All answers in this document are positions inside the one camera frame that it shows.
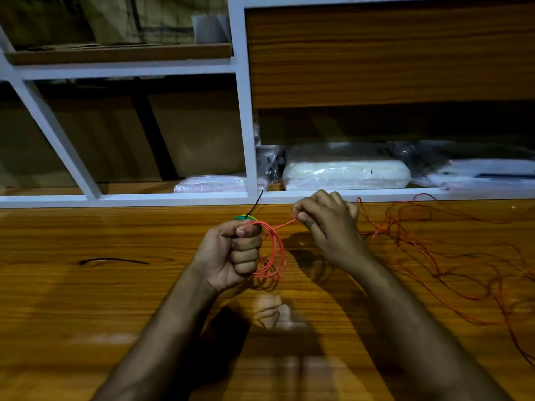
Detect person's right hand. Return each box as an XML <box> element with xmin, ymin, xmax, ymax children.
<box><xmin>292</xmin><ymin>189</ymin><xmax>368</xmax><ymax>273</ymax></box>

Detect person's left hand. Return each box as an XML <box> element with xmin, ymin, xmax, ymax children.
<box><xmin>191</xmin><ymin>219</ymin><xmax>263</xmax><ymax>294</ymax></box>

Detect black cable tie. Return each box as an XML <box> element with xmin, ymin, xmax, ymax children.
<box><xmin>245</xmin><ymin>189</ymin><xmax>264</xmax><ymax>218</ymax></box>
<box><xmin>79</xmin><ymin>258</ymin><xmax>149</xmax><ymax>266</ymax></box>

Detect red wire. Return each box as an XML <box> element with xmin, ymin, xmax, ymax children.
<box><xmin>249</xmin><ymin>194</ymin><xmax>535</xmax><ymax>366</ymax></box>

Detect person's left forearm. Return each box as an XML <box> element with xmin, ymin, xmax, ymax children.
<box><xmin>91</xmin><ymin>263</ymin><xmax>251</xmax><ymax>401</ymax></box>

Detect person's right forearm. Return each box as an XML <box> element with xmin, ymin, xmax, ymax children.
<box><xmin>345</xmin><ymin>254</ymin><xmax>514</xmax><ymax>401</ymax></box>

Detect pink white plastic packet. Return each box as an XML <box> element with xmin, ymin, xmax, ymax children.
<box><xmin>174</xmin><ymin>174</ymin><xmax>269</xmax><ymax>194</ymax></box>

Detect white foam packet in plastic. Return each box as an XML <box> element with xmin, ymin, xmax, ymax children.
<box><xmin>282</xmin><ymin>158</ymin><xmax>412</xmax><ymax>191</ymax></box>

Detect clear plastic bag dark parts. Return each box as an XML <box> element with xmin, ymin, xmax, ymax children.
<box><xmin>256</xmin><ymin>145</ymin><xmax>286</xmax><ymax>183</ymax></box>

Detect large brown cardboard sheet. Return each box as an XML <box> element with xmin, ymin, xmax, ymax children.
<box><xmin>0</xmin><ymin>85</ymin><xmax>246</xmax><ymax>188</ymax></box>

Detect wooden panel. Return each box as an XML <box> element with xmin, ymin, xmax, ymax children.
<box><xmin>245</xmin><ymin>0</ymin><xmax>535</xmax><ymax>109</ymax></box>

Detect grey plastic sheet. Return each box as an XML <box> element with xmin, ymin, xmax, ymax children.
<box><xmin>192</xmin><ymin>14</ymin><xmax>231</xmax><ymax>44</ymax></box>

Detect wooden shelf board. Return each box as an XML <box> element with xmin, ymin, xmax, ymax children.
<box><xmin>5</xmin><ymin>42</ymin><xmax>232</xmax><ymax>66</ymax></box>

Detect brown cardboard box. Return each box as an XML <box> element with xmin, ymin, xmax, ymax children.
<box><xmin>75</xmin><ymin>0</ymin><xmax>229</xmax><ymax>45</ymax></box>

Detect white metal shelf frame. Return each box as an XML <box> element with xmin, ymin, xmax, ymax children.
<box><xmin>0</xmin><ymin>0</ymin><xmax>535</xmax><ymax>209</ymax></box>

